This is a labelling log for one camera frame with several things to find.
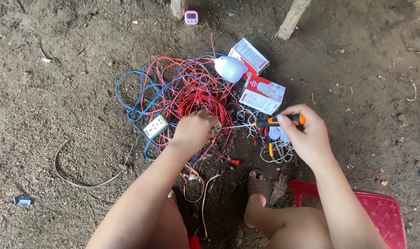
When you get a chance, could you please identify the large white light bulb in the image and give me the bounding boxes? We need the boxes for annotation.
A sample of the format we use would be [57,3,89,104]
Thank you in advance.
[213,55,248,84]

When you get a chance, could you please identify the person's left hand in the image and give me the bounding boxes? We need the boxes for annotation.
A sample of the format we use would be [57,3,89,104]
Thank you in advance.
[171,109,220,155]

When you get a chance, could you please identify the tangle of red wire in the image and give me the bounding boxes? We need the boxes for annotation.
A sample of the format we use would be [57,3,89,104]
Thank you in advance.
[140,35,242,204]

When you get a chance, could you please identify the person's right hand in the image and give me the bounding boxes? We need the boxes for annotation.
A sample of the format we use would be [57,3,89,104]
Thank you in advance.
[276,104,332,169]

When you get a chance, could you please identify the pink digital timer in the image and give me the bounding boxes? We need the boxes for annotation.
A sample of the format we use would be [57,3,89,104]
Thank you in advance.
[184,10,199,25]

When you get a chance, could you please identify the dry brown leaf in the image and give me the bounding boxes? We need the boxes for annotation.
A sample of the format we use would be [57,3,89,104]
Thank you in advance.
[269,173,288,207]

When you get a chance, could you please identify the person's right leg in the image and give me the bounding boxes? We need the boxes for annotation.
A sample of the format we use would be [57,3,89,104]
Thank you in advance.
[244,171,335,249]

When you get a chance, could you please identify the white power socket block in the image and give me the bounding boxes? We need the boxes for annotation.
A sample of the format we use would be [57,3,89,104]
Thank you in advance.
[143,114,169,139]

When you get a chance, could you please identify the slanted wooden post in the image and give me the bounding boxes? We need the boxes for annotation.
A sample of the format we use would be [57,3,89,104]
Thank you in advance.
[274,0,312,42]

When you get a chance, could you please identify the beige flat cable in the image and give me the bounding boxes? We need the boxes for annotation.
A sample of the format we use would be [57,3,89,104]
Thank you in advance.
[54,133,143,189]

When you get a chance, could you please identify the red handled pliers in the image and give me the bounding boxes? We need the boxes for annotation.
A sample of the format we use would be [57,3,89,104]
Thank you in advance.
[253,127,270,150]

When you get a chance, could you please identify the yellow cable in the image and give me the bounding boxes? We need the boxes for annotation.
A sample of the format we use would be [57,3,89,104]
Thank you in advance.
[201,173,222,240]

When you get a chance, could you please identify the brown sandal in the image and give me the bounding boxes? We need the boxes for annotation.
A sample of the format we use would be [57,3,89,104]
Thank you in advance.
[246,168,270,201]

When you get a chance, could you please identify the blue white litter scrap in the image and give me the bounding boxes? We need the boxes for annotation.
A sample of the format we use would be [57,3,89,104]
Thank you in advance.
[12,195,33,207]

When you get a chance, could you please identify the person's leg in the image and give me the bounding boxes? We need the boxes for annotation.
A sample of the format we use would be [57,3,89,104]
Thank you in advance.
[244,171,335,249]
[146,190,190,249]

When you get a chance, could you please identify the red white bulb box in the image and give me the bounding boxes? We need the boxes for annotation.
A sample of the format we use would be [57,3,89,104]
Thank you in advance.
[228,37,270,81]
[239,74,286,116]

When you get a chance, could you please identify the orange black handled screwdriver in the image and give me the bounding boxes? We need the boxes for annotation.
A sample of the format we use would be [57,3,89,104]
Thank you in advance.
[220,113,306,130]

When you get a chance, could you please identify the red plastic stool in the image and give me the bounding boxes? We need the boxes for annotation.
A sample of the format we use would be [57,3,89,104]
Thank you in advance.
[288,180,407,249]

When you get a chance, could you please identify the person's left leg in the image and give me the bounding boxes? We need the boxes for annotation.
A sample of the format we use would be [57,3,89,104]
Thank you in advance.
[146,190,190,249]

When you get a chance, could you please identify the tangle of blue wire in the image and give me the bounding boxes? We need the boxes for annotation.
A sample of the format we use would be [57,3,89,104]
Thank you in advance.
[115,52,228,163]

